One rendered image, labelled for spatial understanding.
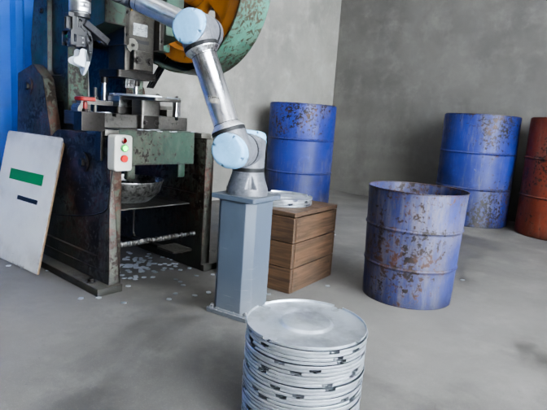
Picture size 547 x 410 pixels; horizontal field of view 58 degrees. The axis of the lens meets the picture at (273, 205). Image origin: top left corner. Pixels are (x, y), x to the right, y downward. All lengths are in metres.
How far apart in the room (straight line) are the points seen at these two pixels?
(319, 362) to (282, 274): 1.03
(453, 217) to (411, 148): 3.03
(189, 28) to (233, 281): 0.87
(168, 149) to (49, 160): 0.53
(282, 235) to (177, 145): 0.61
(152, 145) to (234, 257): 0.66
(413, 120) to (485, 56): 0.84
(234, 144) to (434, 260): 0.96
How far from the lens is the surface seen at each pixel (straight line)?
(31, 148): 2.53
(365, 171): 5.32
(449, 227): 2.09
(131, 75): 2.30
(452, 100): 4.95
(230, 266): 1.80
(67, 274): 2.25
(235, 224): 1.76
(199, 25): 1.68
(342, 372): 1.15
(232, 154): 1.61
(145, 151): 2.15
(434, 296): 2.15
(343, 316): 1.30
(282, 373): 1.13
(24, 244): 2.47
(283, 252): 2.09
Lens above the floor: 0.72
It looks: 10 degrees down
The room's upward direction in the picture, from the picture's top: 4 degrees clockwise
